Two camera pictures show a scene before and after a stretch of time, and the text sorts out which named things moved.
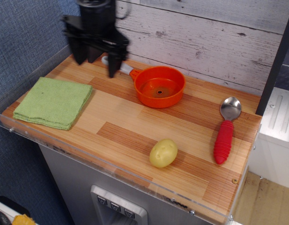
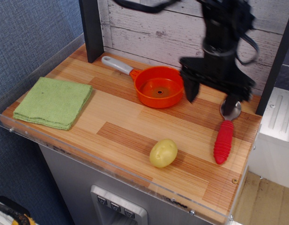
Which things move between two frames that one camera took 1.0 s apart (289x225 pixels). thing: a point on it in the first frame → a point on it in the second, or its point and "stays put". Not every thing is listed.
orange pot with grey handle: (157, 86) stays put
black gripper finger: (82, 50) → (192, 88)
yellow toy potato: (163, 153) stays put
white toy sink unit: (272, 157) stays put
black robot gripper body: (96, 26) → (218, 71)
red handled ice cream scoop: (230, 108) stays put
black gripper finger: (115, 59) → (230, 103)
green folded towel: (51, 103) stays put
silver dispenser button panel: (113, 209) stays put
